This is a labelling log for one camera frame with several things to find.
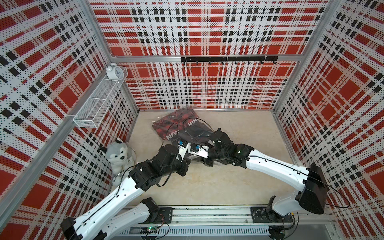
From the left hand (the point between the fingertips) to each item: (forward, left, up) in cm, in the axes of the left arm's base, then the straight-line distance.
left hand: (191, 161), depth 71 cm
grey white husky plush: (+5, +40, -2) cm, 40 cm away
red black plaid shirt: (+35, +22, -19) cm, 46 cm away
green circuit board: (-26, +20, -20) cm, 38 cm away
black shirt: (+31, 0, -18) cm, 36 cm away
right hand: (+3, -3, +1) cm, 4 cm away
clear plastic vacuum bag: (+25, +15, -18) cm, 35 cm away
